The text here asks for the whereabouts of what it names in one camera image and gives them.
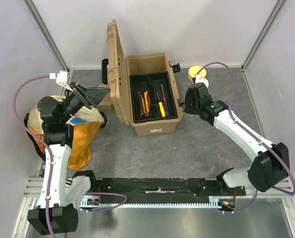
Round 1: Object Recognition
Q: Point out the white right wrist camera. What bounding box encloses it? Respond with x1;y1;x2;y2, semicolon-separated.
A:
193;76;209;88

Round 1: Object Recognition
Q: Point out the black toolbox tray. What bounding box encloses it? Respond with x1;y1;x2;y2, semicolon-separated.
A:
129;71;178;123

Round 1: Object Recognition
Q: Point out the yellow handle screwdriver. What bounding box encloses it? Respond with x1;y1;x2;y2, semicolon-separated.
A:
156;92;166;118

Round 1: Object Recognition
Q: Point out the red utility knife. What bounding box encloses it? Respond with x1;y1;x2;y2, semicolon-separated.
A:
137;91;145;118

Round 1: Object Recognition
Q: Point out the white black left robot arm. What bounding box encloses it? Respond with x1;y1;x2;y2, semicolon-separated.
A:
27;83;110;236

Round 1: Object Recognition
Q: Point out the brown cardboard box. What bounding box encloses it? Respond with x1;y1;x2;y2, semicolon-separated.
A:
97;93;114;110

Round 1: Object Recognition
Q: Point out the yellow utility knife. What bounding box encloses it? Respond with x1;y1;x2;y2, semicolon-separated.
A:
141;91;150;117

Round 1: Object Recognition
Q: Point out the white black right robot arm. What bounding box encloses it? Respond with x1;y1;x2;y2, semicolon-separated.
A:
183;83;290;195

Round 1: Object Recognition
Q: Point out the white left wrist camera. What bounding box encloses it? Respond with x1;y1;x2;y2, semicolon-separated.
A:
49;70;71;88

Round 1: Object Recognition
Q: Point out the blue red handle screwdriver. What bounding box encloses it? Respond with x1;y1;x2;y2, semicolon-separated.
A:
161;84;172;117

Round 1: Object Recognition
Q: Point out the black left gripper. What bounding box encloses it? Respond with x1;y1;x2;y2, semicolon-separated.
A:
60;81;111;122

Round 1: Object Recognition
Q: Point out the tan plastic toolbox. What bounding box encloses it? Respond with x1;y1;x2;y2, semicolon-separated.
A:
102;19;183;136

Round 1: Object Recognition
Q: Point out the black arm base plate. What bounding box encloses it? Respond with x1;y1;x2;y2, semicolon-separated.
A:
90;178;246;197

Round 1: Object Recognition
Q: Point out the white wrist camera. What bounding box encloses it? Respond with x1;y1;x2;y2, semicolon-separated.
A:
193;76;209;88
49;70;71;88

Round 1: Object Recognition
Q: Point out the grey slotted cable duct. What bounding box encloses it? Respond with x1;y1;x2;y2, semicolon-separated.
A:
80;196;221;209

